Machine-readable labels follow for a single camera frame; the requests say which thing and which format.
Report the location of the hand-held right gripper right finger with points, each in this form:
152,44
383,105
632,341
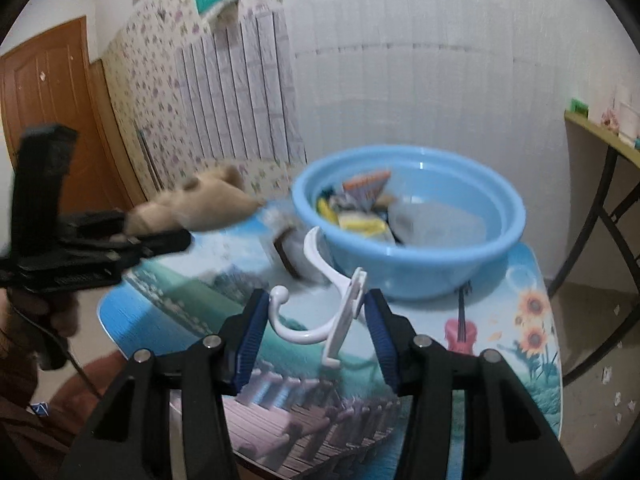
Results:
382,345

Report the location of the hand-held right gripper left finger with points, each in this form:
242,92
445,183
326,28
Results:
252,340

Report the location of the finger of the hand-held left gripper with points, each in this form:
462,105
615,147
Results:
95,221
160,241

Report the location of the tan plush toy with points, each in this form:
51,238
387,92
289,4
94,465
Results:
200,205

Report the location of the white plastic hook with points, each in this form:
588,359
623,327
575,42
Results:
320,320

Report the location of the light blue plastic basin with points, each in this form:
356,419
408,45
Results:
450,265

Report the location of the clear plastic lid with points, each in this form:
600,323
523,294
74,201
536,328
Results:
440,225

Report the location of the grey orange snack packet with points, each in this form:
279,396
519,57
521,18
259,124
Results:
367,187

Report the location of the person's left forearm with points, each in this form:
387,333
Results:
40,410

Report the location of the person's left hand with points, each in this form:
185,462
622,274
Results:
62,312

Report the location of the wooden door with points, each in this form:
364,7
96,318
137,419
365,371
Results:
55,110

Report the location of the small clear plastic box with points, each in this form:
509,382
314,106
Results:
300,255

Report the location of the yellow snack packet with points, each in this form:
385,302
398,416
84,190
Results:
362,222

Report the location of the yellow-topped side table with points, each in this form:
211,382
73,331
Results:
600,170

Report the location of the small green box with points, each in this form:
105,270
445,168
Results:
580,106

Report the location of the pink flower ornament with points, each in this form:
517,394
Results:
609,119

